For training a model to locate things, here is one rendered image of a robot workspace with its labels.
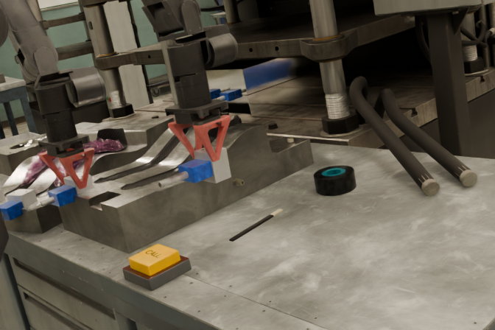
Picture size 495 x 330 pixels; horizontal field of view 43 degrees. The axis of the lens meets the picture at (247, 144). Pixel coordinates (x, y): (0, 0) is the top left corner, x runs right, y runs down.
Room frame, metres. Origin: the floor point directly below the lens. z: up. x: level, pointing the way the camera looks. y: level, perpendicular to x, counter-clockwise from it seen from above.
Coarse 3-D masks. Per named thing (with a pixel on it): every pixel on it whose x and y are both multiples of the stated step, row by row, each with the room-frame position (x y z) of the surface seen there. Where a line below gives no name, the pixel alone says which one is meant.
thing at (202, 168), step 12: (204, 156) 1.06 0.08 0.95; (180, 168) 1.05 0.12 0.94; (192, 168) 1.02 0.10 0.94; (204, 168) 1.03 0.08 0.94; (216, 168) 1.05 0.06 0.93; (228, 168) 1.06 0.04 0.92; (168, 180) 1.01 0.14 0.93; (192, 180) 1.02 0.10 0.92; (204, 180) 1.07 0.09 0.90; (216, 180) 1.04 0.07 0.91
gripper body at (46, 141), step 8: (64, 112) 1.20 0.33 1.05; (48, 120) 1.19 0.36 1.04; (56, 120) 1.19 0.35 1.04; (64, 120) 1.19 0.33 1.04; (72, 120) 1.21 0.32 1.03; (48, 128) 1.19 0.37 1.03; (56, 128) 1.19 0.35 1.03; (64, 128) 1.19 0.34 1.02; (72, 128) 1.20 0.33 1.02; (48, 136) 1.20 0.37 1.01; (56, 136) 1.19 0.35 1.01; (64, 136) 1.19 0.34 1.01; (72, 136) 1.20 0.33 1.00; (80, 136) 1.20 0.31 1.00; (88, 136) 1.20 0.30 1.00; (40, 144) 1.23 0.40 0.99; (48, 144) 1.19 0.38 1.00; (56, 144) 1.16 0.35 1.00; (64, 144) 1.16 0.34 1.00
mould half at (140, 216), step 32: (256, 128) 1.28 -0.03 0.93; (256, 160) 1.27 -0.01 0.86; (288, 160) 1.32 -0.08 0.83; (96, 192) 1.17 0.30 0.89; (128, 192) 1.13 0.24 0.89; (160, 192) 1.11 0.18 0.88; (192, 192) 1.16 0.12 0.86; (224, 192) 1.20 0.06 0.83; (64, 224) 1.25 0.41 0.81; (96, 224) 1.13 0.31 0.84; (128, 224) 1.06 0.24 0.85; (160, 224) 1.10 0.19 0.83
